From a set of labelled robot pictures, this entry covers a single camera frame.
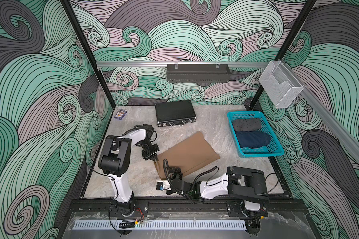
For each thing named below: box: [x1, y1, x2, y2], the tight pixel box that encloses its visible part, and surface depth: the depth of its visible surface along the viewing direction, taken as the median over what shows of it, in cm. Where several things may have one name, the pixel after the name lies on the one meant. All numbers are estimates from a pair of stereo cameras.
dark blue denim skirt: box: [235, 130, 272, 149], surface depth 94 cm
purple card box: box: [113, 108, 128, 120], surface depth 116 cm
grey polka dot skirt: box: [232, 117, 262, 132], surface depth 103 cm
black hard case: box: [155, 100, 197, 127], surface depth 113 cm
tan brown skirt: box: [154, 131, 221, 181], surface depth 97 cm
